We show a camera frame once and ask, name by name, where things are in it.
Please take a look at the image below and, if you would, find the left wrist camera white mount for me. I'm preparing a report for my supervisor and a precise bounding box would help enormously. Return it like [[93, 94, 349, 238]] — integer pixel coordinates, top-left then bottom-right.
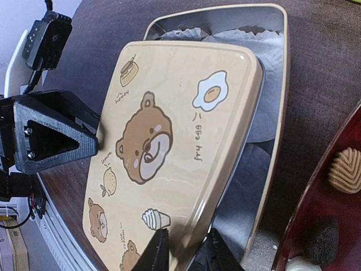
[[4, 10, 73, 97]]

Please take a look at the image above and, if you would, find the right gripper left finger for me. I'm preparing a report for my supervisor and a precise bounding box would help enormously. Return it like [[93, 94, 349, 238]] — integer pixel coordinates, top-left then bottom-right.
[[132, 229, 169, 271]]

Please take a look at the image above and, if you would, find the red round tray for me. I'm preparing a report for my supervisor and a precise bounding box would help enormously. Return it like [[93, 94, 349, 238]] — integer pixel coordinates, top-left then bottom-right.
[[272, 104, 360, 270]]

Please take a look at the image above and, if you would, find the beige bear tin lid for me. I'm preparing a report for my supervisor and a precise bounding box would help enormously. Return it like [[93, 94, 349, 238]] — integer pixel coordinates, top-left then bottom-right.
[[82, 41, 263, 270]]

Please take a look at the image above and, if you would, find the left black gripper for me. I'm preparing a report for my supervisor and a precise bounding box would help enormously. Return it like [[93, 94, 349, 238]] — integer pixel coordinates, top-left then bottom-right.
[[1, 90, 100, 218]]

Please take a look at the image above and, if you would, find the beige metal tin box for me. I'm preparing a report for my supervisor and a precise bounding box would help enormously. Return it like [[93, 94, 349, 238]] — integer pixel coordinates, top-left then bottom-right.
[[144, 3, 290, 263]]

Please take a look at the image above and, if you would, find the dark chocolate beside white round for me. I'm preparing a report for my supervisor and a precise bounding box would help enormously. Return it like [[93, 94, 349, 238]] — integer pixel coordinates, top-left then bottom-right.
[[303, 217, 339, 266]]

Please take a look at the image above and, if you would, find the white round chocolate left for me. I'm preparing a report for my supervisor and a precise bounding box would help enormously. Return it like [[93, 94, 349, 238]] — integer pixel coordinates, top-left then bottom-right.
[[285, 256, 322, 271]]

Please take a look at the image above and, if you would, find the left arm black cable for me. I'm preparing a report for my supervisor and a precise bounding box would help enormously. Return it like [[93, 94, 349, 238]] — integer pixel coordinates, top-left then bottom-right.
[[0, 206, 37, 230]]

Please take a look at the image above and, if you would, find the ridged caramel chocolate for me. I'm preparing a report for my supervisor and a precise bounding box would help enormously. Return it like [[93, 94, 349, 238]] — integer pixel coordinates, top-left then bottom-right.
[[328, 147, 360, 194]]

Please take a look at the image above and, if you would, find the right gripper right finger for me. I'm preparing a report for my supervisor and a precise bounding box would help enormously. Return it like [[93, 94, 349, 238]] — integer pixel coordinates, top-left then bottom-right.
[[194, 228, 243, 270]]

